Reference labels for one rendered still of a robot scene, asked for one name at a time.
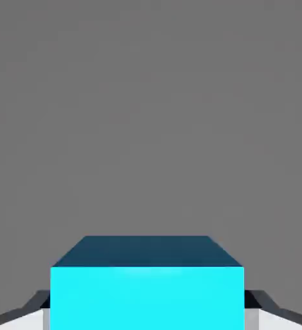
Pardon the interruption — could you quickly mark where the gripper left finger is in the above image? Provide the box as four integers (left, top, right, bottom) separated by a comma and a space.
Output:
0, 289, 52, 330

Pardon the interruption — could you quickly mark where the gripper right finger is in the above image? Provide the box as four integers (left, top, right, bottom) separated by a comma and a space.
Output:
243, 289, 302, 330

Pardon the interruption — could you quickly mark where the small cyan cube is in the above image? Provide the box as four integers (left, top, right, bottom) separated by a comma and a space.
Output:
50, 235, 245, 330

